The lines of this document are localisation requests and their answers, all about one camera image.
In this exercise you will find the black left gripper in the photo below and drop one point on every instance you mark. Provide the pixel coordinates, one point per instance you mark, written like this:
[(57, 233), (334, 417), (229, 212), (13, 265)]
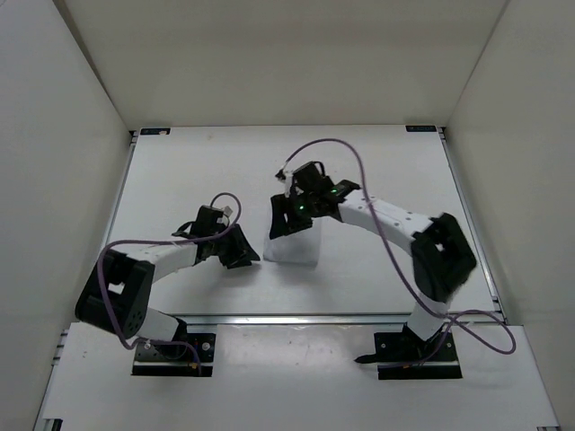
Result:
[(242, 250)]

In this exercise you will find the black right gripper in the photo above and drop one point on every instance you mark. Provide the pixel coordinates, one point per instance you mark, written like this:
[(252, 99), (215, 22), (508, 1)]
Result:
[(282, 205)]

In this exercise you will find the white skirt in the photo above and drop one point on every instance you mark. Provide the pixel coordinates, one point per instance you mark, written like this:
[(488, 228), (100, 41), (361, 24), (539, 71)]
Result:
[(302, 248)]

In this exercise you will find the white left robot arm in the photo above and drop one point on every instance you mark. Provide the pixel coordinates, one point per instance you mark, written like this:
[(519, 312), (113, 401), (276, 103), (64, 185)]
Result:
[(116, 296)]

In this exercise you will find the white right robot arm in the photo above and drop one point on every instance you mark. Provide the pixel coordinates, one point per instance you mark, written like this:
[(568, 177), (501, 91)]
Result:
[(442, 258)]

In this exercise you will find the black left corner label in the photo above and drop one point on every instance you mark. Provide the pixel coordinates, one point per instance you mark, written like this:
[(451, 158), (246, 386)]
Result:
[(154, 131)]

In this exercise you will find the black corner label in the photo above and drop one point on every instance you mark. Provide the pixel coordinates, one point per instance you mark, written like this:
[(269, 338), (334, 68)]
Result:
[(154, 131), (421, 129)]

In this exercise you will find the black right corner label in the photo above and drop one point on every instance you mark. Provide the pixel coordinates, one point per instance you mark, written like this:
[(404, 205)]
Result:
[(421, 129)]

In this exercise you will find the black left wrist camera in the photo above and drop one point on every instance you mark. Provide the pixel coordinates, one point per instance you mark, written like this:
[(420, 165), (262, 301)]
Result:
[(209, 221)]

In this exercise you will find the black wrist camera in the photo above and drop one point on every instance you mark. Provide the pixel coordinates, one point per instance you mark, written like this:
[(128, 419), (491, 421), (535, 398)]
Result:
[(312, 178), (209, 221)]

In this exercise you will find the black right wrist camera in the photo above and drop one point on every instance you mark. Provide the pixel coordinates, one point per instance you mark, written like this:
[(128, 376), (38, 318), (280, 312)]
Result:
[(312, 178)]

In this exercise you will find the aluminium table rail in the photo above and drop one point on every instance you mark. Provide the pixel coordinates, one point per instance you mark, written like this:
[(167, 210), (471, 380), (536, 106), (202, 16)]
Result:
[(291, 319)]

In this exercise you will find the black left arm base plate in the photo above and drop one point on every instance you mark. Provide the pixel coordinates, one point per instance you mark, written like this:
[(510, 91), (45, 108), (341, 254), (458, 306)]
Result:
[(178, 361)]

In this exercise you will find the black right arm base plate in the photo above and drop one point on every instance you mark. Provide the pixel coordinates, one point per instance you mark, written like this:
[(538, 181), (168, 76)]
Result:
[(401, 356)]

